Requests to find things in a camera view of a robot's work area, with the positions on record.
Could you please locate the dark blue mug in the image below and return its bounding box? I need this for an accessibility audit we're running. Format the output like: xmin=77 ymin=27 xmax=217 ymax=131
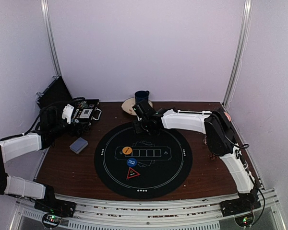
xmin=134 ymin=91 xmax=150 ymax=104

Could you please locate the blue white chip stack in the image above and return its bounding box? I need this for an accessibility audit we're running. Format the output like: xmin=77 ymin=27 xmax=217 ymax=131
xmin=203 ymin=136 xmax=207 ymax=145

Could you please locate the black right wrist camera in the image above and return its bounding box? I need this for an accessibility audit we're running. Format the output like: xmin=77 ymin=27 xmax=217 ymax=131
xmin=132 ymin=100 xmax=156 ymax=120

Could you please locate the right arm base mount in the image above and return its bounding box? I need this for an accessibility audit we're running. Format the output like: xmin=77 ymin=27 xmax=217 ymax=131
xmin=220 ymin=199 xmax=261 ymax=228

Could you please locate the round black poker mat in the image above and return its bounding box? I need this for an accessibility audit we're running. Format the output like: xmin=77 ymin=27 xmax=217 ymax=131
xmin=94 ymin=122 xmax=192 ymax=199

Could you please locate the blue playing card deck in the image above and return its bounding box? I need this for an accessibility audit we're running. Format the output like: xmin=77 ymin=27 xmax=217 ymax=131
xmin=70 ymin=138 xmax=88 ymax=154

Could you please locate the red patterned small bowl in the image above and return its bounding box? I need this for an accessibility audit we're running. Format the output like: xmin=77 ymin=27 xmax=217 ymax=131
xmin=224 ymin=112 xmax=231 ymax=121

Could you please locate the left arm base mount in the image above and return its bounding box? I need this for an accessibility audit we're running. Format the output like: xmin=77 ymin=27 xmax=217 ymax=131
xmin=34 ymin=200 xmax=76 ymax=229

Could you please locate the beige ceramic saucer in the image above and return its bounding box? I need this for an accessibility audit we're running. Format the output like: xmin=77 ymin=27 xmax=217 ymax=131
xmin=121 ymin=97 xmax=153 ymax=117

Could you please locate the red triangle all-in marker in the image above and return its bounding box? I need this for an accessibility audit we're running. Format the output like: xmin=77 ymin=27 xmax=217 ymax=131
xmin=126 ymin=167 xmax=141 ymax=180

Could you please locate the blue small blind button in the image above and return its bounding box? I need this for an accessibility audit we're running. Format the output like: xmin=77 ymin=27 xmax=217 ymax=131
xmin=126 ymin=158 xmax=137 ymax=167

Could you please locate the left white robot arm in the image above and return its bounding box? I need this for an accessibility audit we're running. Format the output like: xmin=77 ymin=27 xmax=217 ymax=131
xmin=0 ymin=104 xmax=75 ymax=213

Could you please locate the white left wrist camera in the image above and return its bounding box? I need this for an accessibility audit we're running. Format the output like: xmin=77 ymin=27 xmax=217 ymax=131
xmin=61 ymin=104 xmax=74 ymax=124

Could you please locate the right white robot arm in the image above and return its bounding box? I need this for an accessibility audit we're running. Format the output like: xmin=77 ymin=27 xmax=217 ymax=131
xmin=132 ymin=102 xmax=259 ymax=212

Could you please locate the orange big blind button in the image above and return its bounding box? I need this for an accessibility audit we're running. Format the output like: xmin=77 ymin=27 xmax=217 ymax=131
xmin=122 ymin=146 xmax=132 ymax=155

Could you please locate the black poker set case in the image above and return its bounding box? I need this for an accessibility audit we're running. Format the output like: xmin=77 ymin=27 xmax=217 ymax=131
xmin=36 ymin=76 xmax=101 ymax=136

